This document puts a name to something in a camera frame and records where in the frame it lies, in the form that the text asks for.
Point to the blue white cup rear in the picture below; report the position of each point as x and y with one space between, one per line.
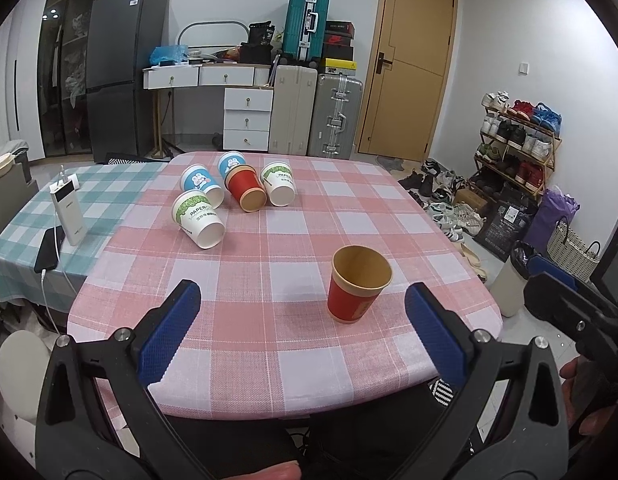
229 161

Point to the teal checkered tablecloth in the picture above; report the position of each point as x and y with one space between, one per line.
106 194

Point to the white power bank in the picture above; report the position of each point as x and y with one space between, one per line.
64 196

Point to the stacked shoe boxes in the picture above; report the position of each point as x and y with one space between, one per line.
337 52

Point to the wooden door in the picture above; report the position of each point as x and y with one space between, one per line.
407 76

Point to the glass door wardrobe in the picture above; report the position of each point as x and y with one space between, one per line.
63 50

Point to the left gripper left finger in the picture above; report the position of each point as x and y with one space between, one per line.
96 418

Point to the blue white cup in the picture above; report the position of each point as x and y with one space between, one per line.
198 178
229 161

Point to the white trash bin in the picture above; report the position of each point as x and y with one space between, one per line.
508 287

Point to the teal suitcase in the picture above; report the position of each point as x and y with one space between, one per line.
304 31

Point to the red kraft paper cup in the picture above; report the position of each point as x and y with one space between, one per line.
359 275

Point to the green white cup right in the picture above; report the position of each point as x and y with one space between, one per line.
279 183

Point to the woven basket bag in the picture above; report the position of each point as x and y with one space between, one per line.
571 253

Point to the blue plastic bag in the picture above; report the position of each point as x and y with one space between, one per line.
175 54

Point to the green white cup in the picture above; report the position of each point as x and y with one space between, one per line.
279 183
195 216

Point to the silver aluminium suitcase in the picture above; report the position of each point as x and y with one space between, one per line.
335 116

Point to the red paper cup lying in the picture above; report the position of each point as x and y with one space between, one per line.
243 183

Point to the green white cup front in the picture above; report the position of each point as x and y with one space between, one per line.
195 216

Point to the left hand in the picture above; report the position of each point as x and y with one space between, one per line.
284 471

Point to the white dresser desk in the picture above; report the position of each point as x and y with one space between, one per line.
227 106

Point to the black smartphone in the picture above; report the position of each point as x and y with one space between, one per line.
48 254

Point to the black refrigerator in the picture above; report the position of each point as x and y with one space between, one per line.
121 38

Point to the shoe rack with shoes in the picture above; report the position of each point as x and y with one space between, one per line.
518 146

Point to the blue white cup left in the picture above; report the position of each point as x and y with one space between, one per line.
198 178

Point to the beige suitcase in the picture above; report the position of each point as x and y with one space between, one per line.
293 99

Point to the right hand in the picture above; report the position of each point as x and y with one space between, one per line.
591 401

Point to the purple bag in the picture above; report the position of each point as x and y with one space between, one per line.
555 206

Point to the pink checkered tablecloth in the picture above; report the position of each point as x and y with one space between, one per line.
263 344

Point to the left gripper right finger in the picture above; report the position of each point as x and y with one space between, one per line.
507 417

